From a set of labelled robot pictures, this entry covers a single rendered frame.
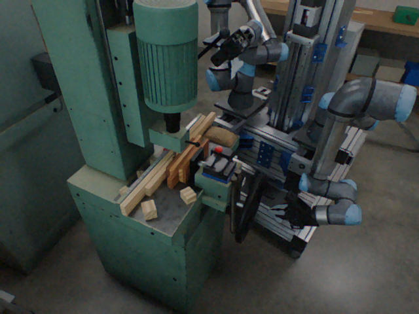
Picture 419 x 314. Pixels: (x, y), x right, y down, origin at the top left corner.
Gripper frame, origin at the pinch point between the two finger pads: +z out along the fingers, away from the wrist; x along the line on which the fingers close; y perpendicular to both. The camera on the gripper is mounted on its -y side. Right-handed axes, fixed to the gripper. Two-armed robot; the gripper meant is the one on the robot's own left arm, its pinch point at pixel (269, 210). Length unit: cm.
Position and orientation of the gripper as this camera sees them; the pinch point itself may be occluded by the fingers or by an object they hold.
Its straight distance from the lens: 129.0
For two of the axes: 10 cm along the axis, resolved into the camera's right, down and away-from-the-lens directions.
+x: 4.3, -6.0, 6.8
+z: -8.0, 0.9, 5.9
